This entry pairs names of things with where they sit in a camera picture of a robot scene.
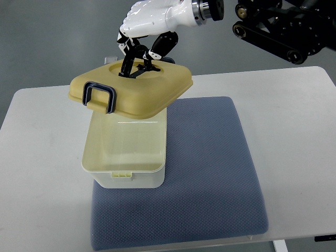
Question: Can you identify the black bracket under table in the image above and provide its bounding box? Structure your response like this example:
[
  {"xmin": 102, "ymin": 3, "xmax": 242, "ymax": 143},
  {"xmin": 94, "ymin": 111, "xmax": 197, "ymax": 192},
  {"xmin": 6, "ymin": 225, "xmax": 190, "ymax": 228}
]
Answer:
[{"xmin": 314, "ymin": 234, "xmax": 336, "ymax": 242}]

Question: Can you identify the white table leg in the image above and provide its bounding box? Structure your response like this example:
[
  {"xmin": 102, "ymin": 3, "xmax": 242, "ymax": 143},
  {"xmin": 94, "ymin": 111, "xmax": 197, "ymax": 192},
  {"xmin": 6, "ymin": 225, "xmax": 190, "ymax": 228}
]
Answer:
[{"xmin": 272, "ymin": 239, "xmax": 288, "ymax": 252}]

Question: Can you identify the yellow box lid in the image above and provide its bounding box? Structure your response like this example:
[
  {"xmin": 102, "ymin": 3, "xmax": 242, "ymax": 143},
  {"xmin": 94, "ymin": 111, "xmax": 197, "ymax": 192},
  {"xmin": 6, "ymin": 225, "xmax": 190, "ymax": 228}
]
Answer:
[{"xmin": 68, "ymin": 60, "xmax": 193, "ymax": 119}]

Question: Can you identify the blue grey cushion mat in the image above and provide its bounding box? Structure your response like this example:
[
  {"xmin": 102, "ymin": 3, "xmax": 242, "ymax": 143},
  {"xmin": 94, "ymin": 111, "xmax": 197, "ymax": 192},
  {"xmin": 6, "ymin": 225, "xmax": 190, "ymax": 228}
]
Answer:
[{"xmin": 91, "ymin": 97, "xmax": 268, "ymax": 250}]

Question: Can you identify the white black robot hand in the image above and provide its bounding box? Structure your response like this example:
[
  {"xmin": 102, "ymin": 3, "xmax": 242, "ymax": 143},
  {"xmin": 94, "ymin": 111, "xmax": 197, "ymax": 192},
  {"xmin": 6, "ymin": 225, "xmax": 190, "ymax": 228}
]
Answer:
[{"xmin": 117, "ymin": 1, "xmax": 200, "ymax": 78}]

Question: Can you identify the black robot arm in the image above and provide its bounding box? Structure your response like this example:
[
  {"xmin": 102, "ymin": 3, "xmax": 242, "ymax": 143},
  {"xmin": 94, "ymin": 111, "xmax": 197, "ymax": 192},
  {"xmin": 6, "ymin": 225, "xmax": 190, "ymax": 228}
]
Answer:
[{"xmin": 233, "ymin": 1, "xmax": 335, "ymax": 65}]

